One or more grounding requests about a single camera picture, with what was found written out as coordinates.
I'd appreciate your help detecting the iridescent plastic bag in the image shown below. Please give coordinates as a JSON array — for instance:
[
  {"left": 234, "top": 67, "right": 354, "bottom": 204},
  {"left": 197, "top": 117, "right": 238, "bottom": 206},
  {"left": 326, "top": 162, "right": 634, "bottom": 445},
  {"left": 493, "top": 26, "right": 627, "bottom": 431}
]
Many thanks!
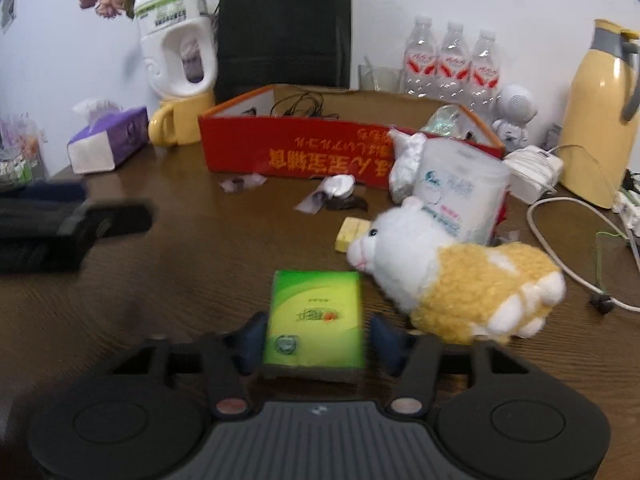
[{"left": 420, "top": 104, "right": 473, "bottom": 138}]

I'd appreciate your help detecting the white tissue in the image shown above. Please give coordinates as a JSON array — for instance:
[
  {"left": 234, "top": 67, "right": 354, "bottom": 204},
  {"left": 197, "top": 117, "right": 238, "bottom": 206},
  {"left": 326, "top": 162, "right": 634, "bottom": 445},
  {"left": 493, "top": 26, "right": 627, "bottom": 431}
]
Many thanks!
[{"left": 389, "top": 129, "right": 426, "bottom": 204}]

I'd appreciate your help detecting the dark candy piece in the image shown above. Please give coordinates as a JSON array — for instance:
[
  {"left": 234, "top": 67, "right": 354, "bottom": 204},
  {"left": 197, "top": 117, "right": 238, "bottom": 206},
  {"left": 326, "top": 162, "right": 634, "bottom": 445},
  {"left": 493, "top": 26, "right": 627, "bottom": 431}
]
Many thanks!
[{"left": 327, "top": 195, "right": 368, "bottom": 212}]

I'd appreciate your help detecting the white cotton swab box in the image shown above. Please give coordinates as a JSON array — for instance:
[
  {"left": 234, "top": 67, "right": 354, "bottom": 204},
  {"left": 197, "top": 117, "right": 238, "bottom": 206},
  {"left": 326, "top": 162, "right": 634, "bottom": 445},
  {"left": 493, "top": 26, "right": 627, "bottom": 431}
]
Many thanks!
[{"left": 412, "top": 137, "right": 511, "bottom": 246}]

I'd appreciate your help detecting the clear glass cup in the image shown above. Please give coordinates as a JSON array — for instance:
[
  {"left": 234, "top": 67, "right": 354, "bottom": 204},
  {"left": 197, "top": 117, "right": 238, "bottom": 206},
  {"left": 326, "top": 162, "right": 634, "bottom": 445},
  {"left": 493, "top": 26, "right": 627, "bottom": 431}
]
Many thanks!
[{"left": 357, "top": 57, "right": 403, "bottom": 93}]

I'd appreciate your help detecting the yellow mug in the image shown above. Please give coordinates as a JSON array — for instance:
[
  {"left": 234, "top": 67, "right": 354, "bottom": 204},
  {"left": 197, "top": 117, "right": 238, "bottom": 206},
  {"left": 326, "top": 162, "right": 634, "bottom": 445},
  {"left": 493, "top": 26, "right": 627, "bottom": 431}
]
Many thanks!
[{"left": 148, "top": 91, "right": 217, "bottom": 147}]

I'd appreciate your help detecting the white power adapter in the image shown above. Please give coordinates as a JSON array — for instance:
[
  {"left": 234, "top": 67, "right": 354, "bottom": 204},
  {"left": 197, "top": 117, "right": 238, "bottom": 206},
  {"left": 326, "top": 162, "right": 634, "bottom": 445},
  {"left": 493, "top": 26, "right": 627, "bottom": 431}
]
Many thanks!
[{"left": 502, "top": 145, "right": 565, "bottom": 205}]

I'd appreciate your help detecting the white power strip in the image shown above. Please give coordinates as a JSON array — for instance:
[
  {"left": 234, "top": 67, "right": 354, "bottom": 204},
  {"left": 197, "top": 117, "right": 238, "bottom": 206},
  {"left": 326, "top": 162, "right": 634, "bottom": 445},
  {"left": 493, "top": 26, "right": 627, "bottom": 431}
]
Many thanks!
[{"left": 612, "top": 172, "right": 640, "bottom": 236}]

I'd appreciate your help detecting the clear candy wrapper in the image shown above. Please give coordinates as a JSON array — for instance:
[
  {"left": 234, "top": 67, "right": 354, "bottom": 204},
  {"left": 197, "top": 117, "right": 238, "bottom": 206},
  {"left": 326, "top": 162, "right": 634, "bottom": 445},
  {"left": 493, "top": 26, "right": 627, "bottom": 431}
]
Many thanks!
[
  {"left": 221, "top": 172, "right": 268, "bottom": 195},
  {"left": 294, "top": 187, "right": 331, "bottom": 215}
]

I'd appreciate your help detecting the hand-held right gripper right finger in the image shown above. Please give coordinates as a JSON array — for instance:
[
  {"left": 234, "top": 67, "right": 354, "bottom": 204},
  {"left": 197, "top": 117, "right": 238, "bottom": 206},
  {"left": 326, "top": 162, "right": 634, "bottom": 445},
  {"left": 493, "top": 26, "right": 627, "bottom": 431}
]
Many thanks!
[{"left": 370, "top": 314, "right": 531, "bottom": 418}]

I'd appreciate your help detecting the purple tissue box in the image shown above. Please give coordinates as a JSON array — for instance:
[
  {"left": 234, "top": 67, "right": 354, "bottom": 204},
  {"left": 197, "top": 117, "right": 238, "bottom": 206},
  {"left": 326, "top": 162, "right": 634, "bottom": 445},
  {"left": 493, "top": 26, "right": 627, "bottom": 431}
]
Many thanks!
[{"left": 66, "top": 99, "right": 150, "bottom": 175}]

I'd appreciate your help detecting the white cable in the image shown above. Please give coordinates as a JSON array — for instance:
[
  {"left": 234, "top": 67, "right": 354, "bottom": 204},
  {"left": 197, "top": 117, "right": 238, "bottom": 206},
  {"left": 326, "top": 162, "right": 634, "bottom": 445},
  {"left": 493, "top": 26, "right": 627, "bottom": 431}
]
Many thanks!
[{"left": 526, "top": 145, "right": 640, "bottom": 311}]

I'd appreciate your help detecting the clear water bottle red label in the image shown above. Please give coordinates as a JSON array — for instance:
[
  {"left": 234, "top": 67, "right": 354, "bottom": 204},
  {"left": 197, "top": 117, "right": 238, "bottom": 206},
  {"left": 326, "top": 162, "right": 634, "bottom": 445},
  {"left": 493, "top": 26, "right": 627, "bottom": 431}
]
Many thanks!
[
  {"left": 467, "top": 29, "right": 502, "bottom": 121},
  {"left": 402, "top": 16, "right": 441, "bottom": 96},
  {"left": 437, "top": 21, "right": 473, "bottom": 106}
]

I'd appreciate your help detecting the red cardboard box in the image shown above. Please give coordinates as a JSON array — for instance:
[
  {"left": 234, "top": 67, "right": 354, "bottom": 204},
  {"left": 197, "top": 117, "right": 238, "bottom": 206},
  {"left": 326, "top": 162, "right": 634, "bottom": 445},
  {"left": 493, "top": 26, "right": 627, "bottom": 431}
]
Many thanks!
[{"left": 197, "top": 83, "right": 507, "bottom": 191}]

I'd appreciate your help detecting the clear plastic packaging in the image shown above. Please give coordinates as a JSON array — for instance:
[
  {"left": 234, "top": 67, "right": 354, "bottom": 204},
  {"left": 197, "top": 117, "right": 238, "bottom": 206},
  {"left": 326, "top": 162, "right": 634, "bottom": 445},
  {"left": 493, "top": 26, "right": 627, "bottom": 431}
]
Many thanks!
[{"left": 0, "top": 115, "right": 48, "bottom": 186}]

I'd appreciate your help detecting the black earphone cable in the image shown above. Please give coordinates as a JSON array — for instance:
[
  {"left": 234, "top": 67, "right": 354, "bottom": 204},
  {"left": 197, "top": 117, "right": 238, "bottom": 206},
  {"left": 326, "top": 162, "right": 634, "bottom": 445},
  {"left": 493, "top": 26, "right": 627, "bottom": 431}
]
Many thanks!
[{"left": 270, "top": 91, "right": 328, "bottom": 118}]

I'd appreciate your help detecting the small yellow block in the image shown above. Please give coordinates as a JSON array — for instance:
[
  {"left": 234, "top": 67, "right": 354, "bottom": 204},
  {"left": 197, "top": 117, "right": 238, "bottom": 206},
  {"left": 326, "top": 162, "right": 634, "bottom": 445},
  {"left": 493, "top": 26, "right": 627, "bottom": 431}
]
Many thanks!
[{"left": 334, "top": 217, "right": 373, "bottom": 253}]

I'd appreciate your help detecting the green paper box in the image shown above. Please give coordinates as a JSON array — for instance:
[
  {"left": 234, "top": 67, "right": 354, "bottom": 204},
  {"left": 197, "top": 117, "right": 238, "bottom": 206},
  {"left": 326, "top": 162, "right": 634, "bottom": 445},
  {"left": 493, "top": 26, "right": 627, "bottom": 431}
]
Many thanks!
[{"left": 262, "top": 269, "right": 367, "bottom": 383}]

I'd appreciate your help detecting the white and yellow plush toy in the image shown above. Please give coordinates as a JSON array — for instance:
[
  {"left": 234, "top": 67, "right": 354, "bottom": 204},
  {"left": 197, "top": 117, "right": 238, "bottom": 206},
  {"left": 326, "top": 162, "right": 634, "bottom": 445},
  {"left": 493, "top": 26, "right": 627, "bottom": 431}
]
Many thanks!
[{"left": 346, "top": 196, "right": 567, "bottom": 346}]

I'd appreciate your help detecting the black paper bag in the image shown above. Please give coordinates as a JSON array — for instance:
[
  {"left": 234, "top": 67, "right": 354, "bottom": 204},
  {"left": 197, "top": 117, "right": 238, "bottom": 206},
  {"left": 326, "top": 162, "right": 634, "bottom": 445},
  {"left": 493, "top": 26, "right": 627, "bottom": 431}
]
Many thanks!
[{"left": 215, "top": 0, "right": 352, "bottom": 106}]

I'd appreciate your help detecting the white foil wrapper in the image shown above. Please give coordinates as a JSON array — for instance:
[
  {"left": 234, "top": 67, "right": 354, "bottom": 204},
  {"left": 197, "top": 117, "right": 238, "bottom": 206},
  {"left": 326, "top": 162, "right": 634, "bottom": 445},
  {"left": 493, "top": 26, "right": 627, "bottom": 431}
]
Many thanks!
[{"left": 320, "top": 175, "right": 356, "bottom": 200}]

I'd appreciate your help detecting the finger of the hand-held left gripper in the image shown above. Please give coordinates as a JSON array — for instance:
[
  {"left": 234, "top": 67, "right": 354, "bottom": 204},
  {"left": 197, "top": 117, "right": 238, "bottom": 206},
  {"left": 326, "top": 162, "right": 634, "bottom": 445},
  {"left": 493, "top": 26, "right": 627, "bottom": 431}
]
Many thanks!
[
  {"left": 0, "top": 199, "right": 153, "bottom": 243},
  {"left": 0, "top": 179, "right": 91, "bottom": 211}
]

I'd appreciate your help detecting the white astronaut speaker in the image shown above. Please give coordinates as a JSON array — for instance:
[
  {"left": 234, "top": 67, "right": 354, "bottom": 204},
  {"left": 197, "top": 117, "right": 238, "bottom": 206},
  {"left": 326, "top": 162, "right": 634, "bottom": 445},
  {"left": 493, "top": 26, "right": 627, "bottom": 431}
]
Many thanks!
[{"left": 491, "top": 85, "right": 538, "bottom": 153}]

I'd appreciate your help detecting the yellow thermos jug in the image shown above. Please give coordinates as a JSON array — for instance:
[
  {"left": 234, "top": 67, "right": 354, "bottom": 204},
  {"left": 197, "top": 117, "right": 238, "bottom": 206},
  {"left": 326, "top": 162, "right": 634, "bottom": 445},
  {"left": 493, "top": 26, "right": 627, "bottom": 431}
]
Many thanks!
[{"left": 556, "top": 19, "right": 640, "bottom": 209}]

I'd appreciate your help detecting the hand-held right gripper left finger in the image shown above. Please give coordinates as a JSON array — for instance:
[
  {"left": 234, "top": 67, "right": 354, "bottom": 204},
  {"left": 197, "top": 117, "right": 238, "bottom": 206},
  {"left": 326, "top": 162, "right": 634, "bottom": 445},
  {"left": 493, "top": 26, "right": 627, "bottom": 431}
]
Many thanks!
[{"left": 107, "top": 310, "right": 268, "bottom": 418}]

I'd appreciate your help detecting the thin green cable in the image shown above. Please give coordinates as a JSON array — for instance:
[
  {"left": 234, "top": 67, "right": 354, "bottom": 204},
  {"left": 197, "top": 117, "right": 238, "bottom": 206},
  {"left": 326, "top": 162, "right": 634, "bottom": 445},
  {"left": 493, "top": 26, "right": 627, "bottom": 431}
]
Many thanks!
[{"left": 595, "top": 231, "right": 631, "bottom": 301}]

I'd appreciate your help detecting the white detergent bottle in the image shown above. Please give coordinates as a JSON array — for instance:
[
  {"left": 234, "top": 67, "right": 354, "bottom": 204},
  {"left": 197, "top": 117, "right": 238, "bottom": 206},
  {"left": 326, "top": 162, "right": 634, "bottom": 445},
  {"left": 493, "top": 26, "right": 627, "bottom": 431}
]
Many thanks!
[{"left": 132, "top": 0, "right": 218, "bottom": 98}]

